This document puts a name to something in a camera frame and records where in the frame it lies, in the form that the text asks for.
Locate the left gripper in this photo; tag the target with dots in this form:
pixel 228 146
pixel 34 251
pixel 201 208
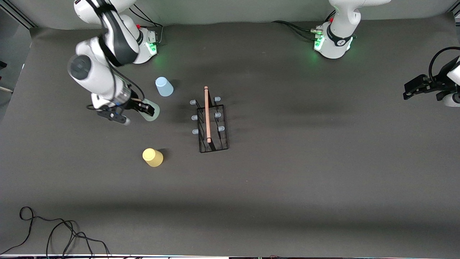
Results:
pixel 436 86

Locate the light blue plastic cup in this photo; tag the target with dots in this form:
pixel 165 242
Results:
pixel 164 88

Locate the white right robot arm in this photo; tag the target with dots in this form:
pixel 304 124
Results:
pixel 90 72

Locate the dark aluminium frame rail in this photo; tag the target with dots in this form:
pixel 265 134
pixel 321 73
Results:
pixel 18 14
pixel 455 13

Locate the yellow plastic cup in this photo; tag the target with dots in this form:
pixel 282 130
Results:
pixel 152 157

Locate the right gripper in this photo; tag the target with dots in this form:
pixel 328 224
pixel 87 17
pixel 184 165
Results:
pixel 133 105

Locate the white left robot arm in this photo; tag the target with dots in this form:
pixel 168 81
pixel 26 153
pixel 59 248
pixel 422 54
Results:
pixel 337 46

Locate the small black bracket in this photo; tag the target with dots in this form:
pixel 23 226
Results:
pixel 3 65

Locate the thin white rod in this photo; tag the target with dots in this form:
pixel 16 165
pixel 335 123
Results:
pixel 6 89

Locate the pale green plastic cup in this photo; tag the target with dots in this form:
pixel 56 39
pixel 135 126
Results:
pixel 157 109

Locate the dark grey table mat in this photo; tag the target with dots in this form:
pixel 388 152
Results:
pixel 287 198

